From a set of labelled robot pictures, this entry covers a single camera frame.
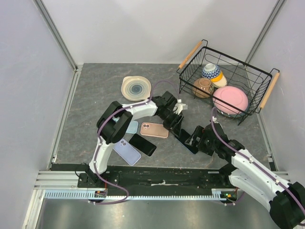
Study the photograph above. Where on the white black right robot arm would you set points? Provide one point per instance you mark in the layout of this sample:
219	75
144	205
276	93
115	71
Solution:
284	200

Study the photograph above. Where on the brown ceramic bowl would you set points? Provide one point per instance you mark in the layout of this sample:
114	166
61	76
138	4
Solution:
203	88

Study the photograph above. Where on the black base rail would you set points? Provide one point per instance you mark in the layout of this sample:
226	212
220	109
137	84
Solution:
157	180

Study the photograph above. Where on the black wire basket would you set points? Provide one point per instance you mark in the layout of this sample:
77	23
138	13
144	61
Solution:
257	84

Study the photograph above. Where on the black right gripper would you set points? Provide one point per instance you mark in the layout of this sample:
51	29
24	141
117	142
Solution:
199	131

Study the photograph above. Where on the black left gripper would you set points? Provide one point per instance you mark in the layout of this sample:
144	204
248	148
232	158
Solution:
174	127

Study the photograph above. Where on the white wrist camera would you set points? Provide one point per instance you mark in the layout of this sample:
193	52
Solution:
214	119
179	107

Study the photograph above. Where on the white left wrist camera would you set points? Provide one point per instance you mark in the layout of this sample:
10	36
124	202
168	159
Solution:
179	107

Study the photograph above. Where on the lilac phone case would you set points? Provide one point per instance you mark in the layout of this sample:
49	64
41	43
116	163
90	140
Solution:
127	152

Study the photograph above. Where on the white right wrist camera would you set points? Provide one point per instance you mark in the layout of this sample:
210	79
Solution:
214	119

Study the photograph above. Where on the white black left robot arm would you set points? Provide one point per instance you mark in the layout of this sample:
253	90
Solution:
113	124

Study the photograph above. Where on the light blue phone case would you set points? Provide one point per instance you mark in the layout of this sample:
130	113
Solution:
132	127

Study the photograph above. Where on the black phone near lilac case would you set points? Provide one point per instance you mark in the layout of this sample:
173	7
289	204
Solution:
142	144

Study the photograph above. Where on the grey slotted cable duct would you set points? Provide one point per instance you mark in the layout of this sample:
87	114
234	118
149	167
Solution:
102	195

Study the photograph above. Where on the blue patterned bowl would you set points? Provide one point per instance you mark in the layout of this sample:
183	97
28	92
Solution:
211	71

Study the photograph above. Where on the pink phone case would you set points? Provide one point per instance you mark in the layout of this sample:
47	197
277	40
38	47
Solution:
154	130

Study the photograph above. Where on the cream silicone lid plate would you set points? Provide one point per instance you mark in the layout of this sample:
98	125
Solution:
136	88

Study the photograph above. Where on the yellow cream bowl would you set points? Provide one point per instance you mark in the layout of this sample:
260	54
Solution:
219	81

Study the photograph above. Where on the pink plate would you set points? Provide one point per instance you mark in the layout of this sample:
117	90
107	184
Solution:
230	100

